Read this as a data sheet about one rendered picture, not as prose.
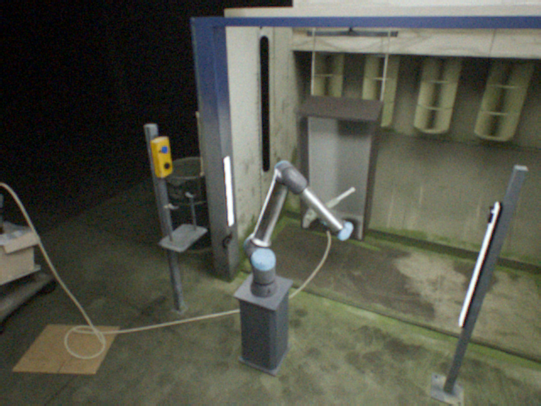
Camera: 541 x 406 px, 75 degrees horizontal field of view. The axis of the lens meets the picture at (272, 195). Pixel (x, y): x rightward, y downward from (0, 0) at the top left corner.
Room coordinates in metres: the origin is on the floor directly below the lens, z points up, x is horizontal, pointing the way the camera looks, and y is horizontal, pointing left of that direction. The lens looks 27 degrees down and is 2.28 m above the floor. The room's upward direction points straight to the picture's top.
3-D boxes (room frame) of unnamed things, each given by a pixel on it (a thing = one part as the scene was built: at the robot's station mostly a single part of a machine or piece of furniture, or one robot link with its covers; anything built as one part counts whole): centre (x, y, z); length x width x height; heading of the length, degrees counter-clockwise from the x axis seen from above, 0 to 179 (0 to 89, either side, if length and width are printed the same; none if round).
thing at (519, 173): (1.56, -1.18, 0.82); 0.05 x 0.05 x 1.64; 65
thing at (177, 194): (3.46, 0.85, 0.44); 0.59 x 0.58 x 0.89; 45
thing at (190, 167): (3.47, 0.86, 0.86); 0.54 x 0.54 x 0.01
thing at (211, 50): (2.78, 0.45, 1.14); 0.18 x 0.18 x 2.29; 65
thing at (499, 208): (1.57, -1.15, 1.02); 0.06 x 0.02 x 0.83; 155
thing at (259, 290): (1.87, 0.06, 0.69); 0.19 x 0.19 x 0.10
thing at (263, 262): (1.88, 0.07, 0.83); 0.17 x 0.15 x 0.18; 18
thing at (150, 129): (2.34, 0.82, 0.82); 0.06 x 0.06 x 1.64; 65
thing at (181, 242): (2.28, 0.67, 0.95); 0.26 x 0.15 x 0.32; 155
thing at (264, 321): (1.87, 0.06, 0.32); 0.31 x 0.31 x 0.64; 65
